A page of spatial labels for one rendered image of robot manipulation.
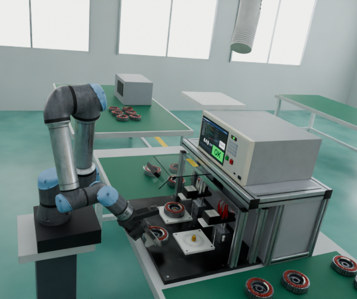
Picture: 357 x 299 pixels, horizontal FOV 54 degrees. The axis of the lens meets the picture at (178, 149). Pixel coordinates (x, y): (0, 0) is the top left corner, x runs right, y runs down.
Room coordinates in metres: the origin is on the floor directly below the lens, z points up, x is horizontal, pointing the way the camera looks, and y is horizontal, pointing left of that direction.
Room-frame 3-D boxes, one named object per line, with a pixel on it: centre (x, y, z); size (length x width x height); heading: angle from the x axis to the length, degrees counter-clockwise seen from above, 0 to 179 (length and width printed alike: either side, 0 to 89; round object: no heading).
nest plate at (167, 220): (1.59, -0.02, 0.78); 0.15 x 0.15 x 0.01; 26
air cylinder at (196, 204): (1.65, -0.15, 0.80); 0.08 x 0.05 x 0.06; 26
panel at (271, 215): (1.59, -0.30, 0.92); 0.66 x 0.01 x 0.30; 26
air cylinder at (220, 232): (1.44, -0.26, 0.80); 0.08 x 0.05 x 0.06; 26
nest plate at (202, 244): (1.37, -0.12, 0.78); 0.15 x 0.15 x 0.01; 26
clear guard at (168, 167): (1.59, -0.03, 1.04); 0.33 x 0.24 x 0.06; 116
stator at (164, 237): (1.29, 0.05, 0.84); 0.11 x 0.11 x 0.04
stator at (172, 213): (1.59, -0.02, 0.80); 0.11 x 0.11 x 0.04
